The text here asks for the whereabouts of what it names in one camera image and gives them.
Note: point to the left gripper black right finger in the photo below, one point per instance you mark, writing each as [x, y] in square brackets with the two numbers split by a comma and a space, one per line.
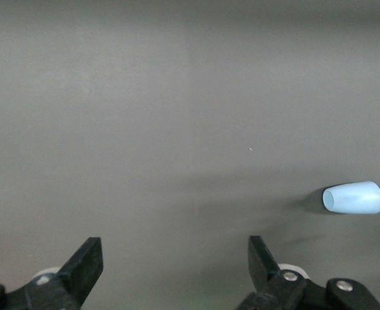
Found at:
[262, 268]

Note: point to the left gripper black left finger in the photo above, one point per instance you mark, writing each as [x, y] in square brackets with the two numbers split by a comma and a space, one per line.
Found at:
[83, 271]

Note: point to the light blue cup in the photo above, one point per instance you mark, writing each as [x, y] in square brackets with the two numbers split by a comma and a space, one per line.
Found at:
[357, 198]

